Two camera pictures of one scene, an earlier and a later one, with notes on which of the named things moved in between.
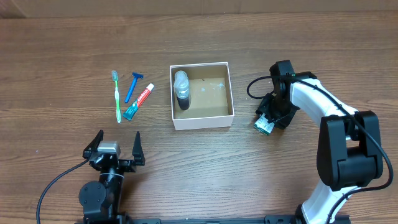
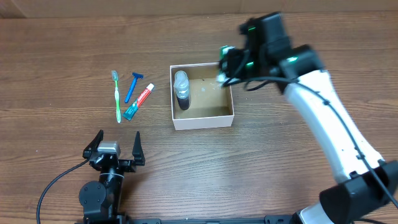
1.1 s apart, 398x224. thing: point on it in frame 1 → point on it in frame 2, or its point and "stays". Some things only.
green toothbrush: x=115 y=76 stays
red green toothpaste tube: x=129 y=114 stays
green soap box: x=263 y=124 → x=223 y=79
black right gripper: x=282 y=122 → x=234 y=68
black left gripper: x=137 y=152 stays
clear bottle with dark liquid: x=181 y=86 stays
